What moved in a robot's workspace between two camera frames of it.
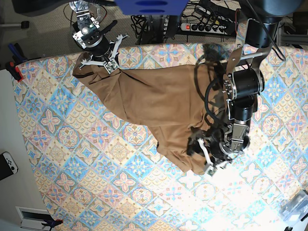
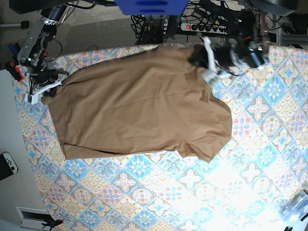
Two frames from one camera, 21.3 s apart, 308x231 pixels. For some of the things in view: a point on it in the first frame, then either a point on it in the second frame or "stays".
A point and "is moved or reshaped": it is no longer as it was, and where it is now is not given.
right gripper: (232, 140) → (223, 62)
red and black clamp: (15, 71) stays
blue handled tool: (18, 55) stays
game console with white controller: (8, 166) stays
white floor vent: (32, 218) stays
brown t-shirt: (176, 102) is moved or reshaped
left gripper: (103, 51) → (43, 80)
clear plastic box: (295, 209) stays
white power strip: (206, 28) stays
